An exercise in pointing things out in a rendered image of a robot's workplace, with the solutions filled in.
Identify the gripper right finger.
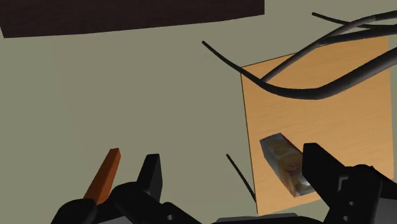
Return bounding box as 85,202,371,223
302,143,397,224

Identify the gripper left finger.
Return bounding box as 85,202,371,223
51,153,203,224

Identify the orange brown wooden bar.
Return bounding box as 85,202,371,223
83,148,122,206

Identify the pale food box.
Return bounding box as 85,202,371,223
259,132,316,198

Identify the wooden table with black frame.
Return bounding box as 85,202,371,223
201,10,397,216

